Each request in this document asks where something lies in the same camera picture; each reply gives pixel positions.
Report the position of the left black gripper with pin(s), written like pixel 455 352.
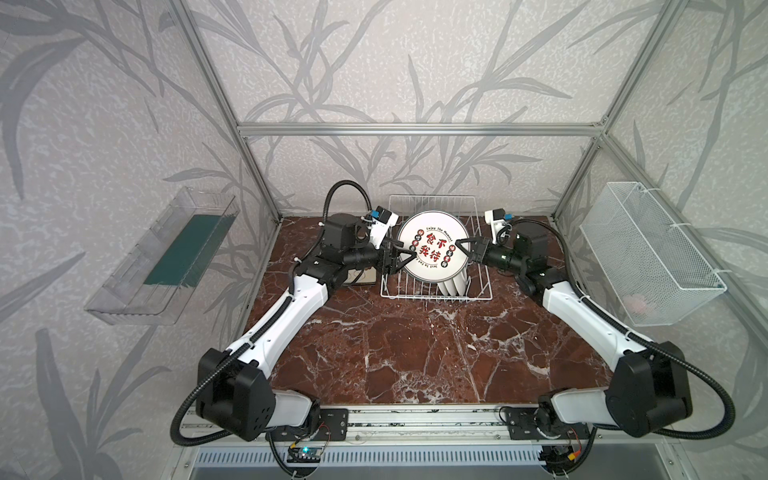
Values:
pixel 387 258

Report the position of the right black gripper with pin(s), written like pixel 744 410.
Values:
pixel 480 252

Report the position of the white round plate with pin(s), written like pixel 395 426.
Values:
pixel 447 288
pixel 457 286
pixel 432 236
pixel 461 283

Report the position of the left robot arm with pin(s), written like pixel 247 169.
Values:
pixel 234 395

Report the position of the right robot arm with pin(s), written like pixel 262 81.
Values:
pixel 647 392

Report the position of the pink object in basket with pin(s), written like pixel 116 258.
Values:
pixel 638 305

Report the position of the green circuit board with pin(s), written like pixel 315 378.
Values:
pixel 305 454

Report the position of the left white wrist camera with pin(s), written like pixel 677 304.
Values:
pixel 382 220

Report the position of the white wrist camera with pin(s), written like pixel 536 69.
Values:
pixel 497 219
pixel 382 220

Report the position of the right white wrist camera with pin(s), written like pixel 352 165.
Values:
pixel 497 219

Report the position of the white wire dish rack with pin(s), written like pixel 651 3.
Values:
pixel 403 286

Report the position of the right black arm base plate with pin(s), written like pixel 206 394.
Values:
pixel 525 423

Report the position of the white mesh wall basket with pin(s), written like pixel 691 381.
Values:
pixel 642 250

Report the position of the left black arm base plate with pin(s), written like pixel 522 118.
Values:
pixel 324 424

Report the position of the aluminium frame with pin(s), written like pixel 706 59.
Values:
pixel 714 411

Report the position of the aluminium mounting rail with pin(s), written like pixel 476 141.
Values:
pixel 432 424

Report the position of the clear plastic wall bin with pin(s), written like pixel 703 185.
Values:
pixel 159 275

